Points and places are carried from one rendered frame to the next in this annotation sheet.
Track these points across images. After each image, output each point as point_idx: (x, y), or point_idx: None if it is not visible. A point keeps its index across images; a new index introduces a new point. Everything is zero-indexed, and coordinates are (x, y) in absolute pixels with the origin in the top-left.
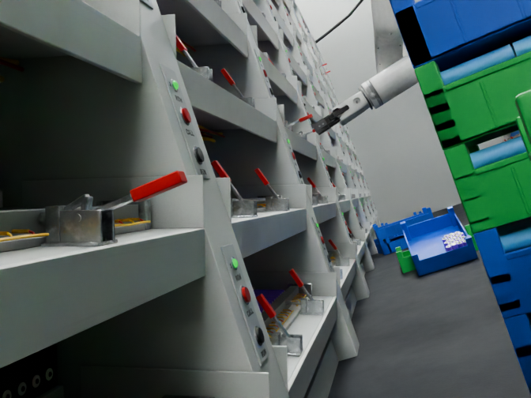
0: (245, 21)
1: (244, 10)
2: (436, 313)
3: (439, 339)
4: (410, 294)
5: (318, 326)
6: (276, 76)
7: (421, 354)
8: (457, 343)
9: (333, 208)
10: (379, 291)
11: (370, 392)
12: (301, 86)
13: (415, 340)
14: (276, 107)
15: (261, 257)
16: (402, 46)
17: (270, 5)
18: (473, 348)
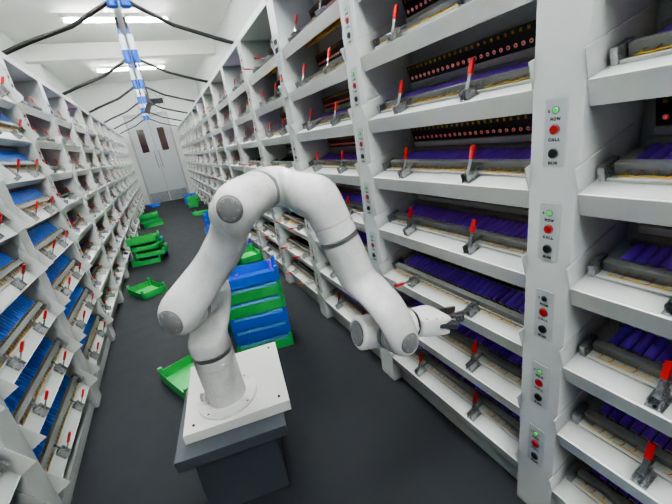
0: (362, 217)
1: (367, 209)
2: (370, 410)
3: (345, 378)
4: (441, 472)
5: (350, 320)
6: (419, 246)
7: (346, 367)
8: (334, 373)
9: (495, 394)
10: None
11: (349, 347)
12: (567, 276)
13: (359, 379)
14: (379, 264)
15: None
16: (368, 312)
17: (549, 129)
18: (325, 369)
